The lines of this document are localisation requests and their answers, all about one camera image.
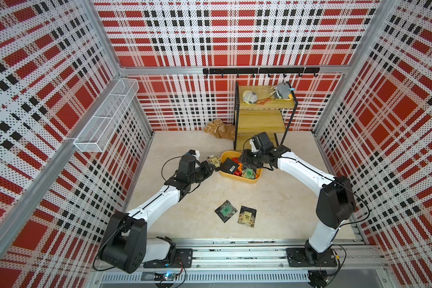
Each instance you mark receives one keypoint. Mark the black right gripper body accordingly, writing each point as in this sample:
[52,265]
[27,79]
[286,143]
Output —
[254,159]

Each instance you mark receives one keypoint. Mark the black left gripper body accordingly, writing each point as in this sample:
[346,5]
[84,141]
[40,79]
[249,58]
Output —
[200,173]

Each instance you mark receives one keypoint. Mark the green yellow tea bag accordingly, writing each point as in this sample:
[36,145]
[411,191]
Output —
[249,174]

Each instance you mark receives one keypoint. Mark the red foil tea bag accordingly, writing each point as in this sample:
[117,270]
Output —
[235,159]

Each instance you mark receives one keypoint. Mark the dark tea bag barcode side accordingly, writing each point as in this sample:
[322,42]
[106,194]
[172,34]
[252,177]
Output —
[229,167]

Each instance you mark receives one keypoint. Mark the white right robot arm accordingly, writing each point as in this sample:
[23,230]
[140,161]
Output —
[336,201]

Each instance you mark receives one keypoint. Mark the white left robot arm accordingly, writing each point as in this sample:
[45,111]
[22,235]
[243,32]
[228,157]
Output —
[126,245]

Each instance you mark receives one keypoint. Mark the yellow plastic storage box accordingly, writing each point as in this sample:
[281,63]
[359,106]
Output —
[230,154]

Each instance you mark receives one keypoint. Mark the green label tea bag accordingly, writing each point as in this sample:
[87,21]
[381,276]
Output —
[225,211]

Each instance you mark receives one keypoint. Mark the yellow label tea bag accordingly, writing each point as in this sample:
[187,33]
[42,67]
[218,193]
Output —
[247,216]

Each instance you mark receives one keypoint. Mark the orange scissors on shelf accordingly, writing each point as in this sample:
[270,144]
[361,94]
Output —
[263,101]

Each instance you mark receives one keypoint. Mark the white toy on shelf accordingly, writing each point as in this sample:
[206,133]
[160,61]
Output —
[249,97]

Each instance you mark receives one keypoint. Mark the green circuit board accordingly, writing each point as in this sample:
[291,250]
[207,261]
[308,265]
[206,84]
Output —
[164,277]

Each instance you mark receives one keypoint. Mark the wooden black-frame shelf rack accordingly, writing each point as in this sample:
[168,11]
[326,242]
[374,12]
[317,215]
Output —
[274,117]

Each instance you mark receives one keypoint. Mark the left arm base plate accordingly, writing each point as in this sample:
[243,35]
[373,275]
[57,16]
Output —
[182,257]

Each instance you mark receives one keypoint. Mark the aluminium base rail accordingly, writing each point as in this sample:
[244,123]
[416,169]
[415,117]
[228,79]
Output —
[258,263]

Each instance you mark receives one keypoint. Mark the black wall hook rail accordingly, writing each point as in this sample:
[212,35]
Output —
[253,71]

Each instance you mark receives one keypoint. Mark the white wire mesh basket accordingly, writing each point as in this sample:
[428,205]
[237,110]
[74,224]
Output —
[98,132]

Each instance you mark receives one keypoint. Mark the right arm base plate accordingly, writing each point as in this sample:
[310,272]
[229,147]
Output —
[307,257]

